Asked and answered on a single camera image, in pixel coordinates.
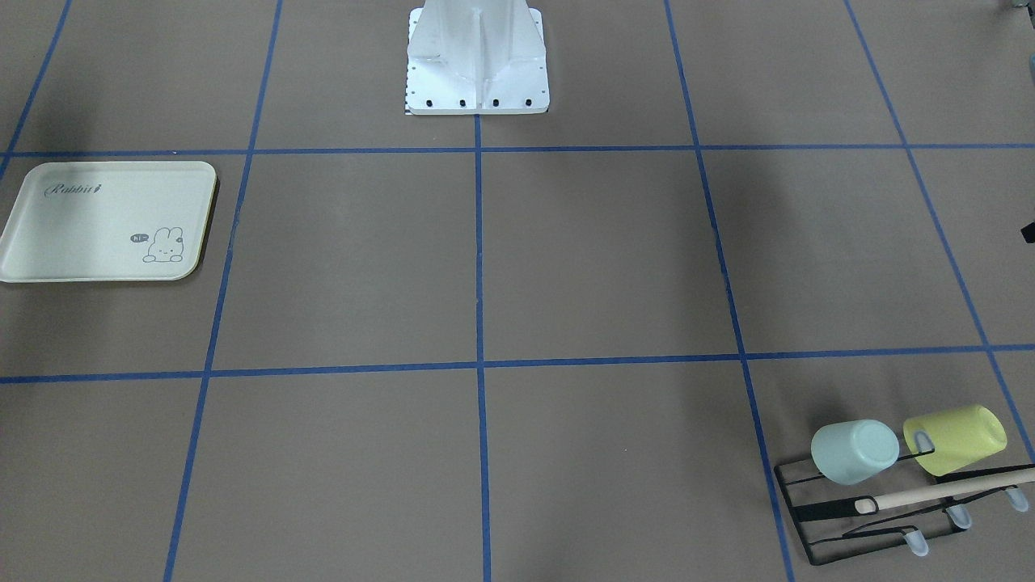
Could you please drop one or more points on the pale green plastic cup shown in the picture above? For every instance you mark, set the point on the pale green plastic cup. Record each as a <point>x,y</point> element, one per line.
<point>847,453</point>

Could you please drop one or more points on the black wire cup rack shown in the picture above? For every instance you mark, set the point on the black wire cup rack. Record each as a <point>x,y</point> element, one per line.
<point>832,527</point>

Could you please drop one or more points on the yellow plastic cup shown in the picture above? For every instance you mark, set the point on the yellow plastic cup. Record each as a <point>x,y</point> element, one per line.
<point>946,441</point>

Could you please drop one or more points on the cream rabbit print tray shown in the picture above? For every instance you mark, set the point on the cream rabbit print tray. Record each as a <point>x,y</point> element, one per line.
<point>108,221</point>

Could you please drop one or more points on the white camera mast base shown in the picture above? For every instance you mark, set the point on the white camera mast base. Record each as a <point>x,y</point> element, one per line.
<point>470,58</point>

